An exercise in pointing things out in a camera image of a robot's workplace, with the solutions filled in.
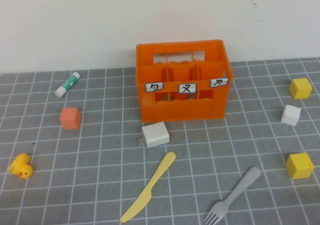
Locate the yellow plastic knife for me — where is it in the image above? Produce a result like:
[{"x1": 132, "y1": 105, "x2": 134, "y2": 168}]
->
[{"x1": 119, "y1": 151, "x2": 177, "y2": 223}]

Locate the white green glue stick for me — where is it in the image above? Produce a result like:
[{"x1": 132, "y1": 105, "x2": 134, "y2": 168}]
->
[{"x1": 54, "y1": 71, "x2": 81, "y2": 98}]

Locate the white power adapter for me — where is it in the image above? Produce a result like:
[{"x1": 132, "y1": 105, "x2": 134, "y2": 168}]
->
[{"x1": 137, "y1": 121, "x2": 171, "y2": 149}]

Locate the white cube block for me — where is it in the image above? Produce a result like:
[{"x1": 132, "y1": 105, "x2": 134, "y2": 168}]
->
[{"x1": 280, "y1": 104, "x2": 302, "y2": 127}]

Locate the orange plastic cutlery holder crate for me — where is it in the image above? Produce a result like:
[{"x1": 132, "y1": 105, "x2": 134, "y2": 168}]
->
[{"x1": 135, "y1": 39, "x2": 235, "y2": 124}]

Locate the yellow cube block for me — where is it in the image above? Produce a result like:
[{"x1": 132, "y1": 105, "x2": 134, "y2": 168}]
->
[
  {"x1": 285, "y1": 152, "x2": 315, "y2": 180},
  {"x1": 289, "y1": 77, "x2": 313, "y2": 100}
]

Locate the orange cube block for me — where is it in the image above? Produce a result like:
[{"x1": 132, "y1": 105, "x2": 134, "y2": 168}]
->
[{"x1": 58, "y1": 107, "x2": 82, "y2": 131}]

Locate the grey plastic fork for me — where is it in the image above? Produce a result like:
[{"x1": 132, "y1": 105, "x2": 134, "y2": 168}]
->
[{"x1": 203, "y1": 166, "x2": 262, "y2": 225}]

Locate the yellow rubber duck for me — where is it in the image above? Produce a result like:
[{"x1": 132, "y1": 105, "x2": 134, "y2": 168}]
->
[{"x1": 7, "y1": 152, "x2": 34, "y2": 180}]

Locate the grey grid pattern mat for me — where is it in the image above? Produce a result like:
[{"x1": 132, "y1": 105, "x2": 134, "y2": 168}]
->
[{"x1": 0, "y1": 56, "x2": 320, "y2": 225}]

